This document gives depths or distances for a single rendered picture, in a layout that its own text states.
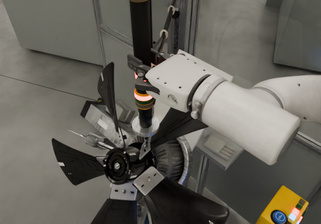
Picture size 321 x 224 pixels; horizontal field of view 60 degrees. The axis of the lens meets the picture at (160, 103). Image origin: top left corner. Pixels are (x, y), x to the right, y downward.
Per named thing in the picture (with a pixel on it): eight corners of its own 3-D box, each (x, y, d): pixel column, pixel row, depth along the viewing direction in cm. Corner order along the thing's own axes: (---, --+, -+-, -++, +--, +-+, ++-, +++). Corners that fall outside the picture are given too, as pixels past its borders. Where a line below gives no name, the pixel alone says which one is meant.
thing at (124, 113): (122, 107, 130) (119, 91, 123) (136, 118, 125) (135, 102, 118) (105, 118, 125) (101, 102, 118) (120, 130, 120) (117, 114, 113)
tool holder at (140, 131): (137, 110, 76) (134, 82, 69) (162, 113, 75) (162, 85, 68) (129, 135, 70) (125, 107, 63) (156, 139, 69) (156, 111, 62)
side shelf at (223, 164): (197, 108, 164) (197, 105, 162) (251, 142, 146) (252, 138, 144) (169, 131, 152) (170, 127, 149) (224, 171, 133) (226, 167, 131)
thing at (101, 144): (129, 158, 106) (70, 133, 125) (131, 153, 106) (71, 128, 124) (125, 159, 104) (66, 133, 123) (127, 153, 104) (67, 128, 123)
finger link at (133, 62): (141, 87, 54) (119, 72, 57) (153, 79, 55) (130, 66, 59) (140, 73, 51) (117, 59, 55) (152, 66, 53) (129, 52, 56)
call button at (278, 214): (276, 210, 95) (277, 208, 94) (287, 218, 93) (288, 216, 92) (270, 218, 93) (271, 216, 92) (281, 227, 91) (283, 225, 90)
